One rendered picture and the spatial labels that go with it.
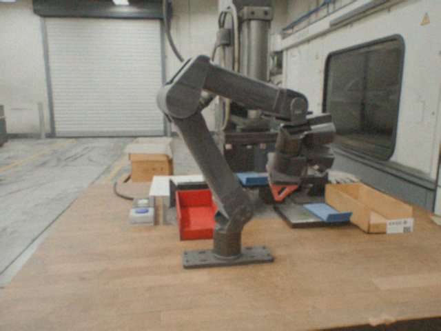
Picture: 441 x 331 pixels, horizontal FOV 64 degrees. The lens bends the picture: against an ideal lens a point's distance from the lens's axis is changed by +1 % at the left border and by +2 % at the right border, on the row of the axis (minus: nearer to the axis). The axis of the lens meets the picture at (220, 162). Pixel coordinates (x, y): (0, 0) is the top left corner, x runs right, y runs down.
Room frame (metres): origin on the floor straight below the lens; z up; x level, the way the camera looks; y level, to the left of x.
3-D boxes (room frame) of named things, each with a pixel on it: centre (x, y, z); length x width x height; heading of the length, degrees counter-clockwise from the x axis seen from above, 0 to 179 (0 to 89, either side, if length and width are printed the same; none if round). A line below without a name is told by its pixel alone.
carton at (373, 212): (1.00, -0.42, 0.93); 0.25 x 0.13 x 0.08; 9
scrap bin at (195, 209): (0.95, 0.06, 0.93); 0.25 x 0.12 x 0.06; 9
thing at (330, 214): (0.97, -0.30, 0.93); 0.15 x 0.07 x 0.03; 12
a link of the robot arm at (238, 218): (0.73, -0.02, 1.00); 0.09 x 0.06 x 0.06; 20
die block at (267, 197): (1.15, -0.11, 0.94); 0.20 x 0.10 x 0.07; 99
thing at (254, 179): (1.11, -0.10, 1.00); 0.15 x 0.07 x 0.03; 9
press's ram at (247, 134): (1.21, -0.08, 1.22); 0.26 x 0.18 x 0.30; 9
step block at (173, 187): (1.11, 0.14, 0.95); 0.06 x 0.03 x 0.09; 99
